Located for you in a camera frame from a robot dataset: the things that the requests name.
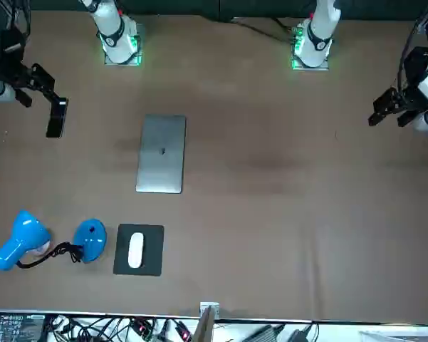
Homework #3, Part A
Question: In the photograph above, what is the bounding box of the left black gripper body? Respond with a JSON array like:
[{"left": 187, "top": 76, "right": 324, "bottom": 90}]
[{"left": 394, "top": 46, "right": 428, "bottom": 112}]

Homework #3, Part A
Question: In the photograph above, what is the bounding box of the black power adapter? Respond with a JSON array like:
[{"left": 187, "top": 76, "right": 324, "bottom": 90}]
[{"left": 288, "top": 327, "right": 313, "bottom": 342}]

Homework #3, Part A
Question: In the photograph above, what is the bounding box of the black labelled power supply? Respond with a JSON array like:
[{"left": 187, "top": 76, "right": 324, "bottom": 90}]
[{"left": 0, "top": 313, "right": 46, "bottom": 342}]

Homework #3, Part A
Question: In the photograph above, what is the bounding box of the grey power adapter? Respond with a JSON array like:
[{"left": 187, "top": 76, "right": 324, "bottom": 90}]
[{"left": 247, "top": 323, "right": 288, "bottom": 342}]

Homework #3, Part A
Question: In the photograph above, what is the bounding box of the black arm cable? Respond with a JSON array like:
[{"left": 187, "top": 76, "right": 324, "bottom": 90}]
[{"left": 397, "top": 0, "right": 428, "bottom": 92}]

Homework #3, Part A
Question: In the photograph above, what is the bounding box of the dark grey mouse pad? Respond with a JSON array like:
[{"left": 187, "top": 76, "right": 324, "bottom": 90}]
[{"left": 113, "top": 223, "right": 165, "bottom": 278}]

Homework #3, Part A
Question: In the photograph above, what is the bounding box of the black lamp cord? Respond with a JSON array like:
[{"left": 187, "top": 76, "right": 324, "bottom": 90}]
[{"left": 58, "top": 241, "right": 85, "bottom": 264}]

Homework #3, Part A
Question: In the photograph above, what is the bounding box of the blue desk lamp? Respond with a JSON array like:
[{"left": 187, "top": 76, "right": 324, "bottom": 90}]
[{"left": 0, "top": 209, "right": 108, "bottom": 272}]

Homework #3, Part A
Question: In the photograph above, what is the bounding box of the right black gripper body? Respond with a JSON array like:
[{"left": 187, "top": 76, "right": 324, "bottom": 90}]
[{"left": 0, "top": 29, "right": 33, "bottom": 90}]

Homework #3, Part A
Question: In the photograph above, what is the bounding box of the aluminium camera post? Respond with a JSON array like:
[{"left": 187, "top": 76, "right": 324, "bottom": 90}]
[{"left": 191, "top": 301, "right": 221, "bottom": 342}]

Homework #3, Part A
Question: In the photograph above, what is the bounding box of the white computer mouse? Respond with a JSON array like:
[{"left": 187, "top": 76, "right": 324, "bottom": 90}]
[{"left": 127, "top": 232, "right": 146, "bottom": 269}]

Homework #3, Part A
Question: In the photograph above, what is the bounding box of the silver laptop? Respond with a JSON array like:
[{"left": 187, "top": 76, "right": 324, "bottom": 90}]
[{"left": 135, "top": 113, "right": 187, "bottom": 195}]

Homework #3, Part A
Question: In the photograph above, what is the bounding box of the white paper sheet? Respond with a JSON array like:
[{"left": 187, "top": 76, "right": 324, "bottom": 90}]
[{"left": 357, "top": 330, "right": 428, "bottom": 342}]

